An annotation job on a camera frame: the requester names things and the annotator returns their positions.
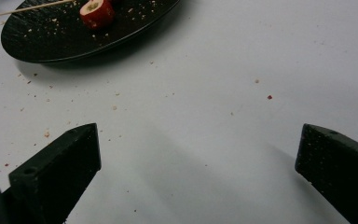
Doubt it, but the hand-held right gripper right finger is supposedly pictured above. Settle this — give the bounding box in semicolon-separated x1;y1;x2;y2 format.
294;123;358;224

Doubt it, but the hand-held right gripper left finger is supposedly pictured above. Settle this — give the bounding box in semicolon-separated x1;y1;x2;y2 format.
1;122;102;224

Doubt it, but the black round plate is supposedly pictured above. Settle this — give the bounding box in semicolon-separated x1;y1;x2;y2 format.
0;0;181;64

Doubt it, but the red fruit piece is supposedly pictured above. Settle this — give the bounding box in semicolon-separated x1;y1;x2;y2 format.
79;0;116;31

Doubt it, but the thin wooden skewer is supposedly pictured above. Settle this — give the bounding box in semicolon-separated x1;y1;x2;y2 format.
0;0;76;19

